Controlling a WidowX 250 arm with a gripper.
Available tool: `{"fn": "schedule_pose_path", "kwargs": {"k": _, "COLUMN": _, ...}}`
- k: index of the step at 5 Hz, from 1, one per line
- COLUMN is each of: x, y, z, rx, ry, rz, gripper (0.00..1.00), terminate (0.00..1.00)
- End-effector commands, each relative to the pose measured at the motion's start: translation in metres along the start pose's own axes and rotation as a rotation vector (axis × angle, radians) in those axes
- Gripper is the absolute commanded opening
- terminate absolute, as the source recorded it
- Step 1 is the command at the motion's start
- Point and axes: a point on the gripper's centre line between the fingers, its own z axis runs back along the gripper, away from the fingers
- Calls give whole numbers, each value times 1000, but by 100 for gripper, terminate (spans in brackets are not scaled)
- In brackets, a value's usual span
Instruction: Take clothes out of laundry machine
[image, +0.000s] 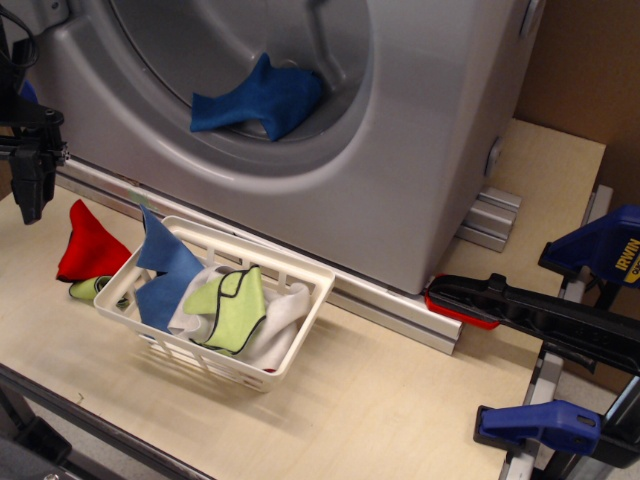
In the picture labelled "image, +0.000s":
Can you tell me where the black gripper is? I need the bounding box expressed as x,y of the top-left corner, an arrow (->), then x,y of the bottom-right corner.
1,94 -> 68,225

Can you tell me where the dark blue cloth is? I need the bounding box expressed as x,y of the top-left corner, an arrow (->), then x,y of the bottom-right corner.
190,53 -> 324,141

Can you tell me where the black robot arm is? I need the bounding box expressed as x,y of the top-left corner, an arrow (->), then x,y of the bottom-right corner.
1,7 -> 68,225

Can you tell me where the grey toy laundry machine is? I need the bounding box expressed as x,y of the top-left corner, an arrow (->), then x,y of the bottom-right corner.
30,1 -> 544,293

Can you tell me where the red cloth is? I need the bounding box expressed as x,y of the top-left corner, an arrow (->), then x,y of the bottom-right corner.
56,200 -> 132,283

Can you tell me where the small green cloth on table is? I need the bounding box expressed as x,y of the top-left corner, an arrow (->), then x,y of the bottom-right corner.
68,275 -> 112,300

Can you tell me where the light blue cloth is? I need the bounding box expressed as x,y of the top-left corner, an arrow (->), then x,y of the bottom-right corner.
136,205 -> 204,332

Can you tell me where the green cloth black trim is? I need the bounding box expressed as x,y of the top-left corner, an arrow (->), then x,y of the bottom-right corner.
183,265 -> 266,355

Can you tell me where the white plastic basket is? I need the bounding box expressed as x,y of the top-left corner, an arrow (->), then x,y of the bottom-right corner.
94,216 -> 335,393

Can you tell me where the white cloth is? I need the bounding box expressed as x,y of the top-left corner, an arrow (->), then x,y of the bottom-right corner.
168,267 -> 311,372

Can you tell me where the short aluminium extrusion block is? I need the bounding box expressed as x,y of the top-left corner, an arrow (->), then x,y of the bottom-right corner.
456,186 -> 522,253

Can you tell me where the cardboard box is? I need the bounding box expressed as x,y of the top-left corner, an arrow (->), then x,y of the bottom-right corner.
516,1 -> 639,205

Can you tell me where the blue Irwin clamp upper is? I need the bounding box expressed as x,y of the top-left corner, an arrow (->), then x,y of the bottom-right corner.
538,205 -> 639,288

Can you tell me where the blue clamp lower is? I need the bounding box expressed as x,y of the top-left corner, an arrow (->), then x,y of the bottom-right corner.
473,399 -> 640,469

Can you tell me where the metal table frame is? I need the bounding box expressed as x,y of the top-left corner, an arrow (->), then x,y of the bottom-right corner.
1,365 -> 209,479

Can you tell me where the aluminium extrusion rail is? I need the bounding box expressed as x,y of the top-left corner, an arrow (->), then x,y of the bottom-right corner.
56,159 -> 462,355

